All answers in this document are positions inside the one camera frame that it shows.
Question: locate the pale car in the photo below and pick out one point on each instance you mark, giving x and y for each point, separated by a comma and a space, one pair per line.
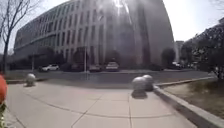
112, 66

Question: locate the dark car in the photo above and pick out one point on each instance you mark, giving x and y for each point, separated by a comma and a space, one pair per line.
95, 68

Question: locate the pole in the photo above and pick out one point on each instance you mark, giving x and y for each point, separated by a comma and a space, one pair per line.
85, 60

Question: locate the stone sphere bollard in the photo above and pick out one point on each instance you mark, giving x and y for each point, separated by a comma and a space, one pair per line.
139, 85
30, 79
149, 81

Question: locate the large curved grey building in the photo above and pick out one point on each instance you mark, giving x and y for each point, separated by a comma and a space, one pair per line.
76, 33

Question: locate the grey concrete slab pavement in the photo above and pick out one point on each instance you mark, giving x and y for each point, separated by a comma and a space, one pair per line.
83, 103

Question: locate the white car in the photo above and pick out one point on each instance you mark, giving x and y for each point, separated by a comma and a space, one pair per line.
50, 67

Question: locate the grey concrete kerb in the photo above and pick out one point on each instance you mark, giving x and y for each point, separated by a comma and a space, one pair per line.
186, 108

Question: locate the bare earth bed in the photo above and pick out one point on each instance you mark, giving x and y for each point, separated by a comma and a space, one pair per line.
200, 95

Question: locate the dark leafy trees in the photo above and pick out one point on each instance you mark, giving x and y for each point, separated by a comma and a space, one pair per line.
206, 50

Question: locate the bare tree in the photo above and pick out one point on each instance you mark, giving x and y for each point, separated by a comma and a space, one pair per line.
5, 55

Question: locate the robot's own part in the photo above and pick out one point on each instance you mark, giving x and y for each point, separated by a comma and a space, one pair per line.
2, 89

